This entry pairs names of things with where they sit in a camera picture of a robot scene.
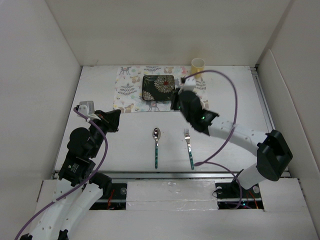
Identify fork with teal handle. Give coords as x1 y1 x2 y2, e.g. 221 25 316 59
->
184 128 195 170

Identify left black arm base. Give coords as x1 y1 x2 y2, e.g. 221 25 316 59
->
89 172 128 211

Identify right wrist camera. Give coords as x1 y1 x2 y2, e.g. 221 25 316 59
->
178 76 197 94

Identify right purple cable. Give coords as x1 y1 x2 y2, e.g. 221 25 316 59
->
184 70 243 210

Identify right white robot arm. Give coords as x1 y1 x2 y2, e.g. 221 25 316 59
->
171 89 293 197

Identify spoon with teal handle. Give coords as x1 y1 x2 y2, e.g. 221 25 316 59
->
152 127 161 169

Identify black floral square plate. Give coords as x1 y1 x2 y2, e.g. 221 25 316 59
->
142 75 176 102

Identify yellow mug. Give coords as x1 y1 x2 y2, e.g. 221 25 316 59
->
190 58 205 80

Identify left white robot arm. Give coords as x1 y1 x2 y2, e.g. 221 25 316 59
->
15 105 121 240

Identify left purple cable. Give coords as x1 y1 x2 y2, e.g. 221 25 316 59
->
13 108 110 240

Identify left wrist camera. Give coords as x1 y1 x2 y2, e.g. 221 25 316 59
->
75 100 101 120

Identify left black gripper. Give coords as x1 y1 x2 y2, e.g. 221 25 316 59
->
88 108 122 157

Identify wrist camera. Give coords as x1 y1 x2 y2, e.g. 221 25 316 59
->
75 100 101 120
178 76 197 94

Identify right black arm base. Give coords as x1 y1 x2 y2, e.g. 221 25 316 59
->
212 177 264 210

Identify aluminium front rail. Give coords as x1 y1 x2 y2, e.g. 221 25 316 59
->
100 170 233 179

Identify purple cable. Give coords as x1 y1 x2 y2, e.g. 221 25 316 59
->
13 108 110 240
184 70 243 210

